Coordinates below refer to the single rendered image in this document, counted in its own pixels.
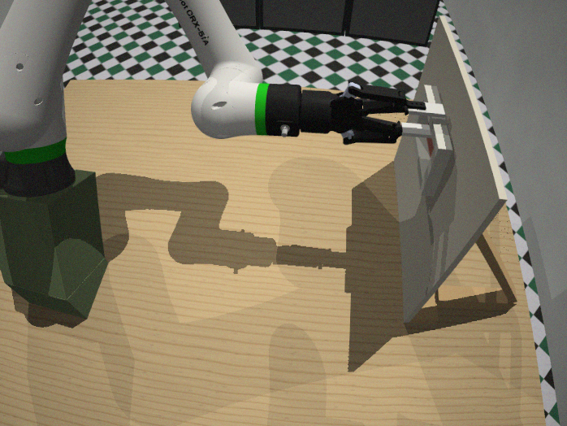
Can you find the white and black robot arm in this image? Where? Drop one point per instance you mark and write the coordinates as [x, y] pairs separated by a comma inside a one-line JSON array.
[[36, 38]]

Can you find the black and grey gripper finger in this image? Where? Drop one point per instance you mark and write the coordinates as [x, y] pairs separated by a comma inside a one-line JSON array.
[[386, 102], [370, 129]]

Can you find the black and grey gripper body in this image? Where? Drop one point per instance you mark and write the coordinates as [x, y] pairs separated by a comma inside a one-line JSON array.
[[321, 110]]

